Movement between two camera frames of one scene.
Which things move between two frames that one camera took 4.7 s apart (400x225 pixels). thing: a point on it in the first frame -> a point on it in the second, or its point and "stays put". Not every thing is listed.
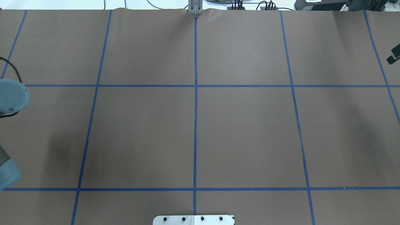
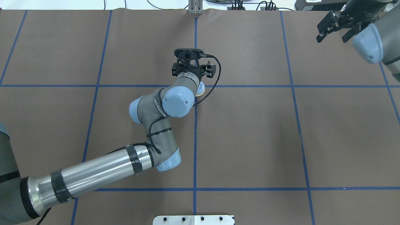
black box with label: (318, 5) stays put
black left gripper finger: (395, 52) -> (359, 12)
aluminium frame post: (195, 7) stays put
